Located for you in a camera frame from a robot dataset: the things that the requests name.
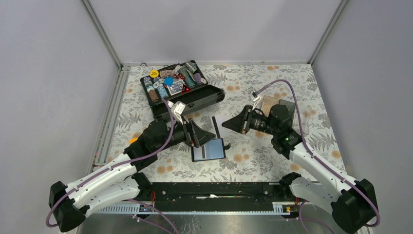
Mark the blue playing card deck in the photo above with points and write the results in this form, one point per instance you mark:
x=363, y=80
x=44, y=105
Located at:
x=176, y=87

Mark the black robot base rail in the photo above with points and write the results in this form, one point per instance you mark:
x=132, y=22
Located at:
x=257, y=191

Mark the white magnetic stripe card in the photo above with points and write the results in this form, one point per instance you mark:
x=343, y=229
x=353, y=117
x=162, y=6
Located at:
x=220, y=131

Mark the brown poker chip stack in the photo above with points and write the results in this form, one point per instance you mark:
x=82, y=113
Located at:
x=153, y=95

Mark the blue poker chip stack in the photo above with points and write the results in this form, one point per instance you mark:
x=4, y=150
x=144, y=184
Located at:
x=162, y=91

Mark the smoky grey transparent card box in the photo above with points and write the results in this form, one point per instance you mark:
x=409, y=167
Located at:
x=291, y=107

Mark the silver credit card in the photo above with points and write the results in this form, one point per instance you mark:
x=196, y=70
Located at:
x=199, y=154

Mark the yellow round chip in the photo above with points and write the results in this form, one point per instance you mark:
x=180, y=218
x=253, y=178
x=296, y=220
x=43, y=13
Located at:
x=154, y=73

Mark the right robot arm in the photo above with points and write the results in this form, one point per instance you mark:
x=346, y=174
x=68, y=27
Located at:
x=352, y=203

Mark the blue round dealer chip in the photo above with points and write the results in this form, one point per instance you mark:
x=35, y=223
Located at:
x=168, y=81

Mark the clear transparent card box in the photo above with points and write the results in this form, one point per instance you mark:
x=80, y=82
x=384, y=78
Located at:
x=305, y=118

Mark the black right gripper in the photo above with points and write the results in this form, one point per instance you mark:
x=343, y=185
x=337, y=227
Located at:
x=240, y=123

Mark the black card holder wallet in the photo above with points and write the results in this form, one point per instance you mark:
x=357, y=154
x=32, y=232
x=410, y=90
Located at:
x=216, y=149

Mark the red triangular dealer button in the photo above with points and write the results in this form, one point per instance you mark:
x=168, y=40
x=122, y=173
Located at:
x=185, y=89

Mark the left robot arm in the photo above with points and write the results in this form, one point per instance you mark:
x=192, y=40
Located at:
x=70, y=204

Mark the black poker chip case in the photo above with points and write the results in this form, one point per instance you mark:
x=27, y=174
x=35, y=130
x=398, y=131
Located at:
x=203, y=93

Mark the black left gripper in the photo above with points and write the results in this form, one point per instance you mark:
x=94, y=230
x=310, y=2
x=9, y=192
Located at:
x=195, y=135

